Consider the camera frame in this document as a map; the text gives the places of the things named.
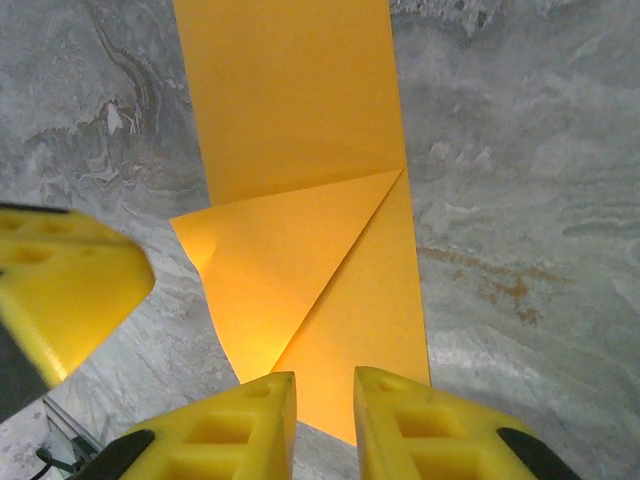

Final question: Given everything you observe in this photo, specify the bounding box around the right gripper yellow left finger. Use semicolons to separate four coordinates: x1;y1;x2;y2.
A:
89;370;300;480

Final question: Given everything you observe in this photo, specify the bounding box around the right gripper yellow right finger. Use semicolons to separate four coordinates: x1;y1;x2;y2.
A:
352;365;581;480

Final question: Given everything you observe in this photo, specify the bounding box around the yellow paper sheet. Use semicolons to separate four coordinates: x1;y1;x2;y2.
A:
169;0;432;446

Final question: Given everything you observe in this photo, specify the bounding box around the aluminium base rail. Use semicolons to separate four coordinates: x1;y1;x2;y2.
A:
41;397;101;454

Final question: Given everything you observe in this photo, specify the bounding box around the right gripper thin black cable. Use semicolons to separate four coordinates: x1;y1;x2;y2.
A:
34;446;76;474

